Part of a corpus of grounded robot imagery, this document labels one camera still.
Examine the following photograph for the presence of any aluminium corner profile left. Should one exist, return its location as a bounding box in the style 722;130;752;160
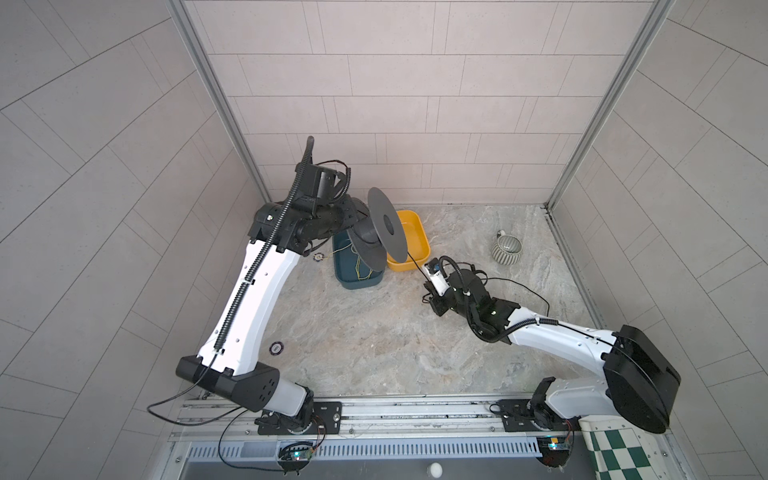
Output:
166;0;272;202

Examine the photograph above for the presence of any green white checkered cloth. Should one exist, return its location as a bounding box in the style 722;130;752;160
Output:
579;415;672;480

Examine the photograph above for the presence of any yellow plastic bin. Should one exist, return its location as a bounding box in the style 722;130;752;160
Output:
387;210;431;272

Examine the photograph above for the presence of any teal plastic bin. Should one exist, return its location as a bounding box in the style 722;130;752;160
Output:
332;232;384;290

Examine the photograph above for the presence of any striped ceramic mug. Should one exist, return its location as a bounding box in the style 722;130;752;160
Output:
491;230;523;266

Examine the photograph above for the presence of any black long cable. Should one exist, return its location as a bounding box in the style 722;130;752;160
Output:
392;236;552;317

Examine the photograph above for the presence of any grey perforated cable spool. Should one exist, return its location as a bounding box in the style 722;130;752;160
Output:
347;187;408;272

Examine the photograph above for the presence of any yellow thin cable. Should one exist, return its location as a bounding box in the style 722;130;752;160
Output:
350;251;376;282

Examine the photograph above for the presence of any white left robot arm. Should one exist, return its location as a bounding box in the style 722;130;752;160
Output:
176;137;366;474

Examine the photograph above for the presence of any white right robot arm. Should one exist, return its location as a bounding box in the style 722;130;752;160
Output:
421;256;681;434

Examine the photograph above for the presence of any small white ball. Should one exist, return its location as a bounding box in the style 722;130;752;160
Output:
428;462;443;479

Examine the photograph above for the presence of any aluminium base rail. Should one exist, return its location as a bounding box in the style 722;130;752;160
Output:
168;395;589;467

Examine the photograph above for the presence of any aluminium corner profile right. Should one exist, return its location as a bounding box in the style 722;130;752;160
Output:
545;0;676;213

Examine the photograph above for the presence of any aluminium corner profile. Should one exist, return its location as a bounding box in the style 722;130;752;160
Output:
166;0;272;202
545;0;676;213

